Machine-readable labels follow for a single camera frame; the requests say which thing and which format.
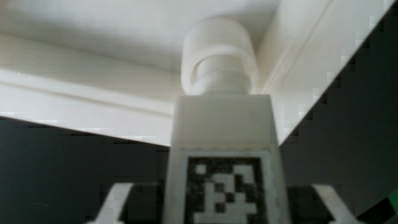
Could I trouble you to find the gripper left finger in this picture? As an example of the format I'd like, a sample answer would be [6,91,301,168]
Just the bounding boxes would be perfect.
[87,183,134,224]

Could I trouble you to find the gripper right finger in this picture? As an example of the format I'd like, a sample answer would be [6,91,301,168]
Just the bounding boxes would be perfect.
[313,184,365,224]

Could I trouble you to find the white table leg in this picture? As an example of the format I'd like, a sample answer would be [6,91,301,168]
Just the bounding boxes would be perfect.
[162,53,294,224]

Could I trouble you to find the white square table top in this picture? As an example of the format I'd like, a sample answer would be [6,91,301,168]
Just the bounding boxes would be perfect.
[0,0,334,147]

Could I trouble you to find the white L-shaped obstacle fence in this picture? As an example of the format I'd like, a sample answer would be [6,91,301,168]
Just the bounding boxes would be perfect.
[256,0,397,139]

